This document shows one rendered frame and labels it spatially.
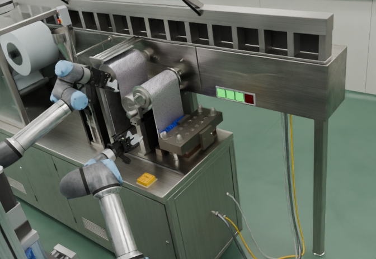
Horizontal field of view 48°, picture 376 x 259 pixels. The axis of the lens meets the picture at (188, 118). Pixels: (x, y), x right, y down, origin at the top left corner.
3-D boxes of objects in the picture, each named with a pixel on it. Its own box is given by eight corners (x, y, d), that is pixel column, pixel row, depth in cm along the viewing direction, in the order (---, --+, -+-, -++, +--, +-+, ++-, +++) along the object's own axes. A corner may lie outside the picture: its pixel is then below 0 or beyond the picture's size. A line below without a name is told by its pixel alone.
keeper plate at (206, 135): (201, 149, 239) (198, 132, 234) (211, 140, 246) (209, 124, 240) (205, 150, 238) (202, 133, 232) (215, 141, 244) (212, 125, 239)
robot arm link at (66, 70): (50, 74, 187) (57, 56, 187) (70, 80, 196) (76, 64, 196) (60, 79, 182) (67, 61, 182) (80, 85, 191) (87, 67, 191)
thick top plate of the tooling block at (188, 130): (159, 148, 235) (158, 139, 232) (201, 114, 261) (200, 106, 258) (182, 156, 226) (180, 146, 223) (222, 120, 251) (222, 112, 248)
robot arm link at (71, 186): (59, 204, 162) (69, 204, 209) (87, 194, 164) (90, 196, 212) (50, 175, 163) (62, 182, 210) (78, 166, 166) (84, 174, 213)
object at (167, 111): (158, 135, 238) (151, 106, 229) (183, 115, 253) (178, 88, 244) (158, 135, 238) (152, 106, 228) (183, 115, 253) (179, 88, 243)
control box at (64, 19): (57, 24, 247) (52, 8, 242) (69, 21, 250) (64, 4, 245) (61, 27, 242) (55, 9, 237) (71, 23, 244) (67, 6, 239)
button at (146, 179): (137, 183, 222) (136, 179, 221) (146, 175, 227) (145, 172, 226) (147, 187, 218) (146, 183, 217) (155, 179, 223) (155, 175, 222)
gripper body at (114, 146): (130, 135, 215) (113, 147, 207) (134, 149, 219) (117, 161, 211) (120, 132, 219) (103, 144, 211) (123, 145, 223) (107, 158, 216)
